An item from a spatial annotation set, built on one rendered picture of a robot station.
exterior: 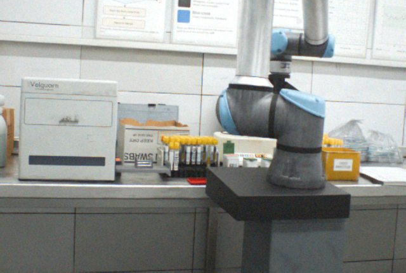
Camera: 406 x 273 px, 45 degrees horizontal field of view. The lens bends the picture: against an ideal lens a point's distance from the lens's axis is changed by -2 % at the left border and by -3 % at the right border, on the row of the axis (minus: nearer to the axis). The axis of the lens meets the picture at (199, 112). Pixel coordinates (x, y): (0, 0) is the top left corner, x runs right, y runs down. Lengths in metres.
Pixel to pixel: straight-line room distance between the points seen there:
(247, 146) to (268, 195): 0.74
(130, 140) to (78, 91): 0.39
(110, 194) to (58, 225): 0.76
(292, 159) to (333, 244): 0.23
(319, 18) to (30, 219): 1.41
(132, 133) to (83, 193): 0.40
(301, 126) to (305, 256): 0.31
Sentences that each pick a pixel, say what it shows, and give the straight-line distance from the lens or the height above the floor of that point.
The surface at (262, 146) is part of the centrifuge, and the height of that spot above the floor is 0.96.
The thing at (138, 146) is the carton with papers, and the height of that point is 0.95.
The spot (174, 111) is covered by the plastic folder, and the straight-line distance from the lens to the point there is 2.15.
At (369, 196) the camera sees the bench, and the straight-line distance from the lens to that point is 1.78.
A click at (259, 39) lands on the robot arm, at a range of 1.29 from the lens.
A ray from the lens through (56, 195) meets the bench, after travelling 1.49.
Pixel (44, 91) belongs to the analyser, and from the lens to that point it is 1.50.
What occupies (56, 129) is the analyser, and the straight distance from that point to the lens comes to 1.50.
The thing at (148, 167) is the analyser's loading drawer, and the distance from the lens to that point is 1.55.
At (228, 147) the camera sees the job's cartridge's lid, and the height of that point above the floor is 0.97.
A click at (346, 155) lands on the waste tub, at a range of 1.78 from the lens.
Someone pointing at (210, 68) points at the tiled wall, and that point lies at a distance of 2.21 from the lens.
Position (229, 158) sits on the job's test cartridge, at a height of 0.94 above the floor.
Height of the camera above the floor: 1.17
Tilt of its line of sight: 3 degrees down
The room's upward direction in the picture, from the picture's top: 3 degrees clockwise
